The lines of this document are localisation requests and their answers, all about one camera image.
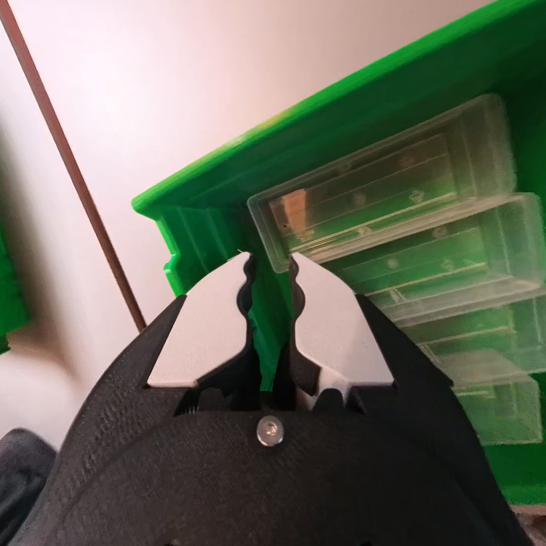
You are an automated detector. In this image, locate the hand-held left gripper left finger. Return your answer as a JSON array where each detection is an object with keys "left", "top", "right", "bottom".
[{"left": 146, "top": 252, "right": 262, "bottom": 391}]

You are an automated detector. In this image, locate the green plastic bin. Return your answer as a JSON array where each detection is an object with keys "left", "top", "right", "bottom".
[
  {"left": 0, "top": 222, "right": 31, "bottom": 355},
  {"left": 131, "top": 0, "right": 546, "bottom": 506}
]

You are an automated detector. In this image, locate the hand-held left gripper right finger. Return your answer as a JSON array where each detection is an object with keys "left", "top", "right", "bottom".
[{"left": 289, "top": 253, "right": 395, "bottom": 401}]

